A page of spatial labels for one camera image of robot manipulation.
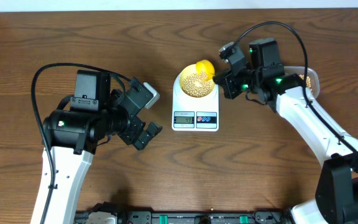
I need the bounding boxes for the yellow measuring scoop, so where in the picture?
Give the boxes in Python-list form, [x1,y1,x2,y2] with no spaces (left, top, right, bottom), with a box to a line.
[195,60,215,82]

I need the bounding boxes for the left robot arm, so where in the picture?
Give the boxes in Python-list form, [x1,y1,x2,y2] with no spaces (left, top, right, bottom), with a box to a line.
[31,71,162,223]

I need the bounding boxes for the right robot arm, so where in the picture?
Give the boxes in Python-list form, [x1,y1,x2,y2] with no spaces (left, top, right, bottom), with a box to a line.
[213,38,358,223]

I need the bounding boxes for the soybeans in bowl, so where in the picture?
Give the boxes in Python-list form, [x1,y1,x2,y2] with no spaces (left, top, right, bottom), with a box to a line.
[181,73,214,98]

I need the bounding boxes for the pale yellow bowl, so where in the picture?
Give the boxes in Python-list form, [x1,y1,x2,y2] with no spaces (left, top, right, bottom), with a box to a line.
[179,64,215,98]

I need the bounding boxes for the white digital kitchen scale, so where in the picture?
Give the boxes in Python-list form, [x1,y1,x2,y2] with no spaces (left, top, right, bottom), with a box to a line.
[172,74,219,132]

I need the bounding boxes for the pile of soybeans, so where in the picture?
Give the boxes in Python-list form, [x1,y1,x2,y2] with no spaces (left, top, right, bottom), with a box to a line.
[299,74,313,92]

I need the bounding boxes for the clear plastic container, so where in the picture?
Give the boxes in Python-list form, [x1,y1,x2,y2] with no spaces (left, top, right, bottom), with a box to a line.
[284,66,320,98]

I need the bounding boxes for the left black cable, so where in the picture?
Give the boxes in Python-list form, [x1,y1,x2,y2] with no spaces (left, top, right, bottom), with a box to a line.
[30,62,133,224]

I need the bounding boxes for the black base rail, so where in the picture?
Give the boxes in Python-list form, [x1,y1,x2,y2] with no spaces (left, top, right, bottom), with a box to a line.
[73,202,294,224]

